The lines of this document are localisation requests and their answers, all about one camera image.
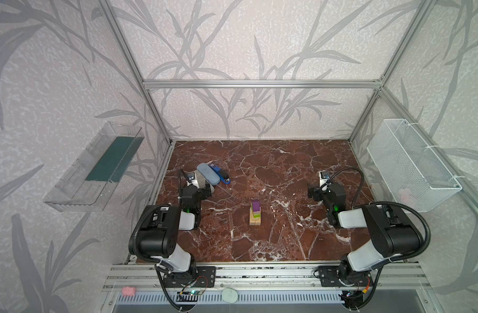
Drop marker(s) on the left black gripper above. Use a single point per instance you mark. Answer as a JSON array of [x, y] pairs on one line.
[[188, 184]]

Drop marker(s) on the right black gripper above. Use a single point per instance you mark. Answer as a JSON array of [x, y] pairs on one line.
[[317, 192]]

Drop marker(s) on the purple block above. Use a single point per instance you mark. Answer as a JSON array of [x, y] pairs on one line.
[[256, 207]]

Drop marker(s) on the wood block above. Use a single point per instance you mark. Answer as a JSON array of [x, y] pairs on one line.
[[252, 220]]

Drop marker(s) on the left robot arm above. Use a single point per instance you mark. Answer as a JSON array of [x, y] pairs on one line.
[[155, 236]]

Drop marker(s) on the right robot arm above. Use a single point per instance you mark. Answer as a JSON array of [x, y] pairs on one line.
[[397, 232]]

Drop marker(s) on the grey sponge block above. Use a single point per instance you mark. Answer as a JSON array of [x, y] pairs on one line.
[[201, 183]]

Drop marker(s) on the light blue oval case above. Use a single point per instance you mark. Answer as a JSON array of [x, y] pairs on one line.
[[209, 174]]

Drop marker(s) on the blue black tool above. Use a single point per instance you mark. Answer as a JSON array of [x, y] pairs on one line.
[[223, 175]]

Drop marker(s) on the pink object in basket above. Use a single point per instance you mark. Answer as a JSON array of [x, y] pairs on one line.
[[406, 197]]

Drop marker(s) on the pale green round disc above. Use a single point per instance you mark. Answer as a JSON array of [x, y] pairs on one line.
[[230, 295]]

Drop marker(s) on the pink eraser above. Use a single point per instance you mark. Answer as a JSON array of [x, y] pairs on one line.
[[128, 291]]

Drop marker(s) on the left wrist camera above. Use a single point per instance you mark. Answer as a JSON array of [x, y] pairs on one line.
[[191, 178]]

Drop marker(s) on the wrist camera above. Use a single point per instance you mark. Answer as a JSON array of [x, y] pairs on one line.
[[191, 178], [323, 177]]

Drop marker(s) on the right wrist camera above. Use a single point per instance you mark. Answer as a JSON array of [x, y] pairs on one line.
[[323, 177]]

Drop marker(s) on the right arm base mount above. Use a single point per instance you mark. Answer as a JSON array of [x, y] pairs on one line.
[[342, 276]]

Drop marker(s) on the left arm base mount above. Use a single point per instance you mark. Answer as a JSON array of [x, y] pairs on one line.
[[200, 276]]

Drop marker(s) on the white wire mesh basket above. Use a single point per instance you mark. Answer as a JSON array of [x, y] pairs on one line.
[[406, 161]]

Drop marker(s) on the aluminium front rail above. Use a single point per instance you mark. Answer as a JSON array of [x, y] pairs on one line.
[[302, 275]]

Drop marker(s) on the clear plastic wall tray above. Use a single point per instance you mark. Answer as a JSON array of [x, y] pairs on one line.
[[90, 182]]

